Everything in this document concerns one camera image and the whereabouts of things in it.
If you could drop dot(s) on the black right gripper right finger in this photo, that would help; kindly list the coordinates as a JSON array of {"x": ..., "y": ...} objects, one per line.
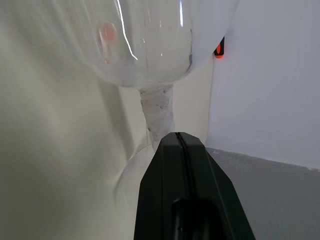
[{"x": 215, "y": 190}]

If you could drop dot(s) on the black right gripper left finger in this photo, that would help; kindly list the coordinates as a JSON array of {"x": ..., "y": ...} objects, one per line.
[{"x": 162, "y": 190}]

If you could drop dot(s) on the clear wine glass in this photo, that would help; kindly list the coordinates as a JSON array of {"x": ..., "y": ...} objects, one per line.
[{"x": 155, "y": 50}]

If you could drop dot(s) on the orange and black screwdriver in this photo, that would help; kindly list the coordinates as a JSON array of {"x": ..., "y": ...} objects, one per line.
[{"x": 219, "y": 50}]

